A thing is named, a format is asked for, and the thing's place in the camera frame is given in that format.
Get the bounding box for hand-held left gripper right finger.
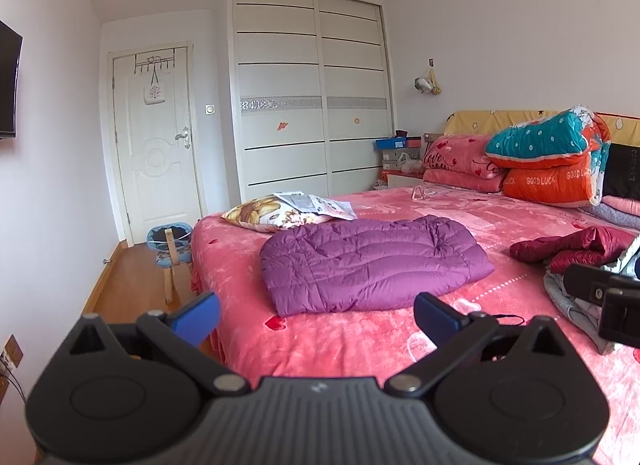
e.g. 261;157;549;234
386;292;583;398

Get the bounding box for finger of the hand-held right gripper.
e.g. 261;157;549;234
564;264;640;304

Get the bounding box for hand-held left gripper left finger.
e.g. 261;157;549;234
67;291;251;397

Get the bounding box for purple puffer jacket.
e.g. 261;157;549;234
260;215;496;318

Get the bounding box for grey clothes pile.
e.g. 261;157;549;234
543;235;640;357

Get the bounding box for folded pink and grey clothes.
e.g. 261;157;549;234
581;195;640;232

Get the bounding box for dark red puffer jacket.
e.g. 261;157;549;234
510;226;637;274

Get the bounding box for blue wooden child chair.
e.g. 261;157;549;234
146;224;194;305

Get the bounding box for pink heart print bed blanket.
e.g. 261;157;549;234
189;185;640;465

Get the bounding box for black cloth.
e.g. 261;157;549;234
602;143;640;201

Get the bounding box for gold printed pillow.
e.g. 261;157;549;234
221;195;326;234

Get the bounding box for clear plastic hanger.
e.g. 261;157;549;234
412;185;454;202

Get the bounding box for teal and orange quilt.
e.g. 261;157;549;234
485;105;612;208

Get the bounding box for white panel door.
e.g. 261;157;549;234
110;44;204;247

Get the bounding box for folded pink heart blanket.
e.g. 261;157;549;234
421;134;508;194

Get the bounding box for white printed paper sheets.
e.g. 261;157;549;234
274;191;359;221

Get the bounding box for stack of shoe boxes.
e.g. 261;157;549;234
375;131;426;176

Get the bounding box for yellow padded headboard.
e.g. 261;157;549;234
444;110;640;156

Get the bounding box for white tote bag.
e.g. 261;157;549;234
143;70;167;106

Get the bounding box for white sliding wardrobe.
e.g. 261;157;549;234
230;0;397;204

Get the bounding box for black over-door hook rack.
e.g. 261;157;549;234
134;55;174;78

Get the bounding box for brown wall socket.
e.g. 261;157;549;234
0;334;25;377

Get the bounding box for black wall television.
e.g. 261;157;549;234
0;20;24;139

